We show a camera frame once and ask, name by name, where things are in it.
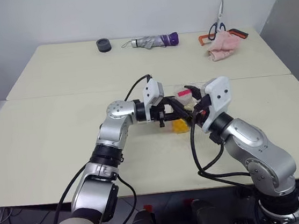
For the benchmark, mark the small red tag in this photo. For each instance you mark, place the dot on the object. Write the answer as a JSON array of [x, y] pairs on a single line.
[[148, 208]]

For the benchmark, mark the dark grey round cylinder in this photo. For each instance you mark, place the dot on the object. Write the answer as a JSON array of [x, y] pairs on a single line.
[[103, 45]]

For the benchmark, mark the clear bottle with orange drink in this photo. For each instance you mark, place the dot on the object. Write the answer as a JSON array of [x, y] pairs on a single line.
[[183, 93]]

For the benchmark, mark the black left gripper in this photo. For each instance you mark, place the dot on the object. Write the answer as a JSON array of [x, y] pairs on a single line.
[[155, 115]]

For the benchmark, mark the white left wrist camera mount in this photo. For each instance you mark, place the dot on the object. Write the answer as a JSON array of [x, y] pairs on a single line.
[[151, 93]]

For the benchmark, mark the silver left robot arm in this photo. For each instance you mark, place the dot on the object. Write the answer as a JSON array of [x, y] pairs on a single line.
[[113, 127]]

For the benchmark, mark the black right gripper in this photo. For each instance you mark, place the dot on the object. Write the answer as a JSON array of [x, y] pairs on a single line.
[[203, 101]]

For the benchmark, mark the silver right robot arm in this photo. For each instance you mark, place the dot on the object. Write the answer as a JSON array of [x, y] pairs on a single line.
[[259, 148]]

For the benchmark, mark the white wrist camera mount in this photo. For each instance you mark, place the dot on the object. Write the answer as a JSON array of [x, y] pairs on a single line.
[[218, 96], [151, 93]]

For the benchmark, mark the orange black hand saw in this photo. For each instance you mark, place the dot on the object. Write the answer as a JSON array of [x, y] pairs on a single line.
[[239, 32]]

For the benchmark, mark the crumpled pink cloth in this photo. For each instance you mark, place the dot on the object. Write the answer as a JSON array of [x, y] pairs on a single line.
[[224, 46]]

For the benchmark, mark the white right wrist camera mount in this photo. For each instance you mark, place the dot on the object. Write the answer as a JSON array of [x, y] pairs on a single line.
[[218, 96]]

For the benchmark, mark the folded silver purple umbrella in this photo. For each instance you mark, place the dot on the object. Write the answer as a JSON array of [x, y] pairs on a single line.
[[155, 41]]

